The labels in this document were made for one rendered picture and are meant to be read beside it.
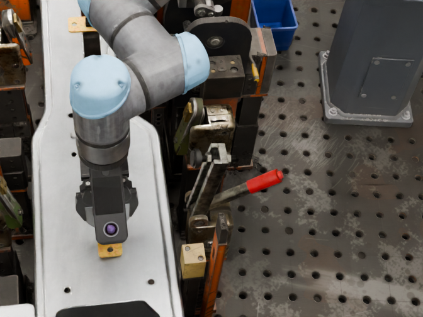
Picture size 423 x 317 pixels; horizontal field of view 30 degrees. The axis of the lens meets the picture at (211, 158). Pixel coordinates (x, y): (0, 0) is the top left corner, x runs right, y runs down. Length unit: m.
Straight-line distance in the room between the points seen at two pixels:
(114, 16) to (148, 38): 0.06
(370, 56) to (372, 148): 0.24
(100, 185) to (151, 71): 0.20
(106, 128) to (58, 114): 0.42
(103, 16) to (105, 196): 0.25
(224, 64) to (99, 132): 0.39
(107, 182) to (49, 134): 0.31
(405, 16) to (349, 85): 0.24
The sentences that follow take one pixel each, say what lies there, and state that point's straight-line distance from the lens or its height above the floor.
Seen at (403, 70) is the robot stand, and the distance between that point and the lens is 1.74.
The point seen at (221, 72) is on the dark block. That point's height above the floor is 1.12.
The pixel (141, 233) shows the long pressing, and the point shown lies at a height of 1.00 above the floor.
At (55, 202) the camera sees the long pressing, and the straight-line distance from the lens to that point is 1.33.
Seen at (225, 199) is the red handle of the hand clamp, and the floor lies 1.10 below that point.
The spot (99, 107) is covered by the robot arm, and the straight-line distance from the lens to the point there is 0.99.
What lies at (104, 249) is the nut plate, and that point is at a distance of 1.27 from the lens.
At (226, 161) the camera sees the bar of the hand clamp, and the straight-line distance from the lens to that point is 1.12.
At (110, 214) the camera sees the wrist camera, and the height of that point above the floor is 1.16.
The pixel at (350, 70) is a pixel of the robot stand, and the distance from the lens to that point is 1.75.
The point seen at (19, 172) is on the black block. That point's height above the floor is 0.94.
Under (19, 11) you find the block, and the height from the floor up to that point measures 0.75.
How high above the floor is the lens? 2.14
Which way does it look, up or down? 56 degrees down
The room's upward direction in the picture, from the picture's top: 8 degrees clockwise
